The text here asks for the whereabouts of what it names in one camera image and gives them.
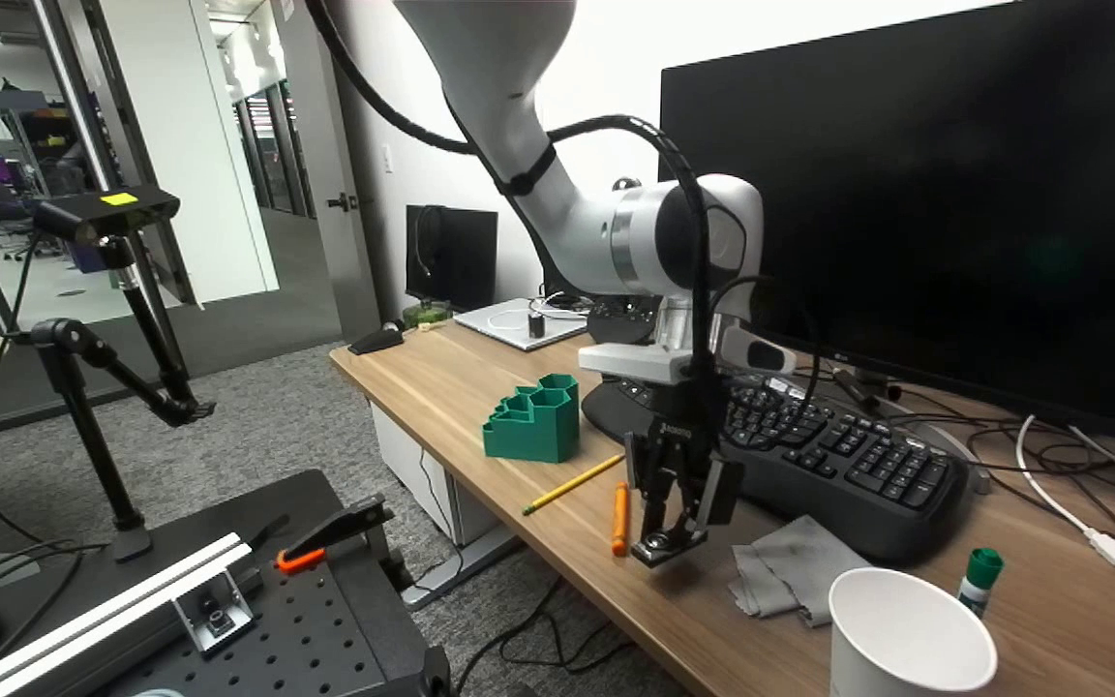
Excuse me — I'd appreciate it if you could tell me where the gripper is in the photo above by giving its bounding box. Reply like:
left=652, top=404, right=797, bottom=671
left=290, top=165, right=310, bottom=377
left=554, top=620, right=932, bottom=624
left=624, top=380, right=745, bottom=568

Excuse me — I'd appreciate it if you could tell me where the orange marker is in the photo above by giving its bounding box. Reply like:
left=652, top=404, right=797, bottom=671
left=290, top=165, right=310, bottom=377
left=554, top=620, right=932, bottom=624
left=611, top=480, right=631, bottom=559

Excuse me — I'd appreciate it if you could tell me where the yellow pencil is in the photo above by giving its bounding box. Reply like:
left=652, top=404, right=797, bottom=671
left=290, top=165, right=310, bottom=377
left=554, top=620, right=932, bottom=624
left=521, top=453, right=626, bottom=517

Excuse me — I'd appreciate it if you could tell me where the grey cloth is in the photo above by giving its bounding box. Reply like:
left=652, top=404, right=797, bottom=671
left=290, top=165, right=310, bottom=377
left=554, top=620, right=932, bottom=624
left=729, top=514, right=874, bottom=629

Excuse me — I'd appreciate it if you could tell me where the green stepped pen holder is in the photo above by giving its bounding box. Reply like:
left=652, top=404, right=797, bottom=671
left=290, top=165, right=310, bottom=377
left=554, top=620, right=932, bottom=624
left=481, top=373, right=582, bottom=465

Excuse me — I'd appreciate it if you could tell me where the black ergonomic keyboard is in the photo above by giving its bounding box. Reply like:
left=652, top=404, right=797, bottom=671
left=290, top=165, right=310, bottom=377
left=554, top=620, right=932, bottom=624
left=581, top=372, right=975, bottom=566

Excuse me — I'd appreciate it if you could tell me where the silver laptop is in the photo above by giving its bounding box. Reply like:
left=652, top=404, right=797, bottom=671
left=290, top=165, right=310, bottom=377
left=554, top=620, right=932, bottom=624
left=452, top=296, right=590, bottom=352

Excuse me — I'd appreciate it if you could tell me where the white drawer cabinet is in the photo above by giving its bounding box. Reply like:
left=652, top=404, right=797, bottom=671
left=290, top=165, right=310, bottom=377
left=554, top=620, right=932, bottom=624
left=368, top=401, right=502, bottom=549

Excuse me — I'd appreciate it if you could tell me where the white paper cup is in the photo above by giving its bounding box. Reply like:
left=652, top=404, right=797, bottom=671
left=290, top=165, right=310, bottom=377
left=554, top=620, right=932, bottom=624
left=828, top=567, right=1000, bottom=697

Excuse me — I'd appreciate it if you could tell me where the glue stick with green cap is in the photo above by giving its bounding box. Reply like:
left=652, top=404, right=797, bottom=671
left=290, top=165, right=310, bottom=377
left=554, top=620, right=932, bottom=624
left=955, top=547, right=1006, bottom=620

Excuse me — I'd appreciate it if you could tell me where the green glass object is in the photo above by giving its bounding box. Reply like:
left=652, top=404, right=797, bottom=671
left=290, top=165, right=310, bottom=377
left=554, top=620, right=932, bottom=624
left=402, top=298, right=453, bottom=331

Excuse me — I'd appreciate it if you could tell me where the small black monitor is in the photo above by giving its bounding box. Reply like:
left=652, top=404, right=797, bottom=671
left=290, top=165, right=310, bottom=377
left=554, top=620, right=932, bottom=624
left=405, top=203, right=499, bottom=314

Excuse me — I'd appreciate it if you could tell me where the black handheld device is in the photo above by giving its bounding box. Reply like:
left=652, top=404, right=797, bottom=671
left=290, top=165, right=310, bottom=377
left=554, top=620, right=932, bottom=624
left=347, top=320, right=407, bottom=356

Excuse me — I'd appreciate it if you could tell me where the black clamp with orange trigger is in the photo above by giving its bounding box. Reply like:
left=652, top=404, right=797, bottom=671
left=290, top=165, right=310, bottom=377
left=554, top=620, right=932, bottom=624
left=273, top=493, right=395, bottom=576

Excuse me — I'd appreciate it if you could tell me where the large black monitor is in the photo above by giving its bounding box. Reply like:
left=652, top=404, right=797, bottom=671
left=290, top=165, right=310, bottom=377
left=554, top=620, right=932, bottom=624
left=658, top=0, right=1115, bottom=448

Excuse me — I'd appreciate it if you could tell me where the office chair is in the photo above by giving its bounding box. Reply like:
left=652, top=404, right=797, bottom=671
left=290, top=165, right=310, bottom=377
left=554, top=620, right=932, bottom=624
left=0, top=181, right=38, bottom=262

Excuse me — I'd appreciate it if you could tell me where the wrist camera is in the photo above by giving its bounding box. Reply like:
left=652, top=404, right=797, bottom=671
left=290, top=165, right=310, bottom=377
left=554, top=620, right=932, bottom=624
left=578, top=341, right=697, bottom=386

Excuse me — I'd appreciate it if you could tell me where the white cable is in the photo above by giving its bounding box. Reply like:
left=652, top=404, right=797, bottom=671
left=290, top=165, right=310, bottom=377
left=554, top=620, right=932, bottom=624
left=1015, top=413, right=1115, bottom=573

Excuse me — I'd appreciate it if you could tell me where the metal corner bracket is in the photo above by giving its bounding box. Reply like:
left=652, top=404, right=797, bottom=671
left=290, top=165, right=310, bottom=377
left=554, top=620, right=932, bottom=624
left=172, top=569, right=259, bottom=660

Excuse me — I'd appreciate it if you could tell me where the aluminium rail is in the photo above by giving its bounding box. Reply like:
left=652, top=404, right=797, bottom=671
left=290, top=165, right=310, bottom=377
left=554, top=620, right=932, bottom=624
left=0, top=531, right=255, bottom=697

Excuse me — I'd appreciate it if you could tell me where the camera on mount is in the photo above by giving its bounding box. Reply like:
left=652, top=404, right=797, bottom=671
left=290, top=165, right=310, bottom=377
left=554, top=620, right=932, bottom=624
left=6, top=185, right=217, bottom=563

